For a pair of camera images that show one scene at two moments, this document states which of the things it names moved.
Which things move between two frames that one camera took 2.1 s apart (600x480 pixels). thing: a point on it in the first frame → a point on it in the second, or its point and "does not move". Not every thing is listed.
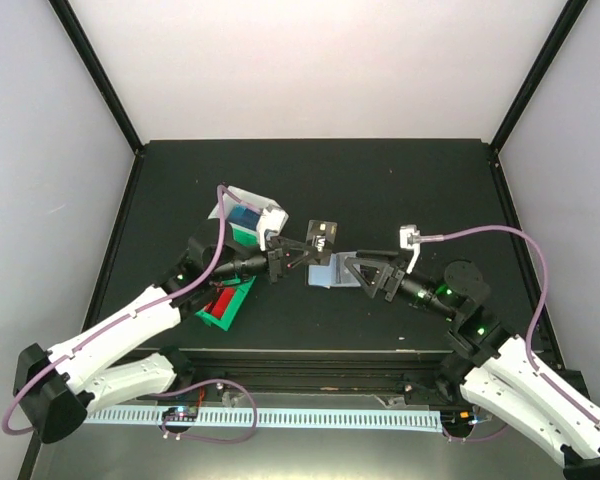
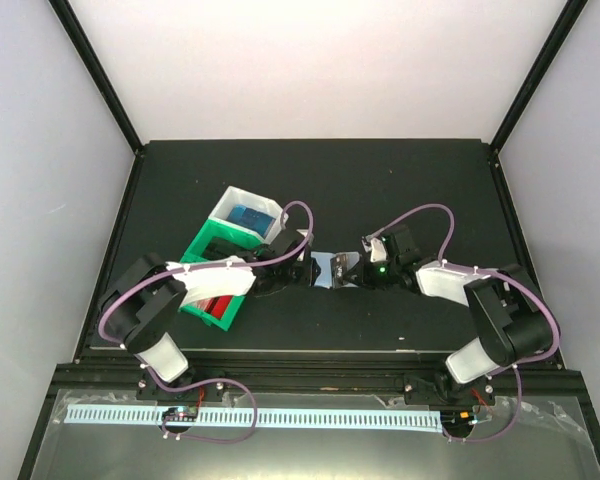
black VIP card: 320,239 → 340,275
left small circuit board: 181,414 does not move
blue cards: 244,216 does not move
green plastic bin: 242,286 does not move
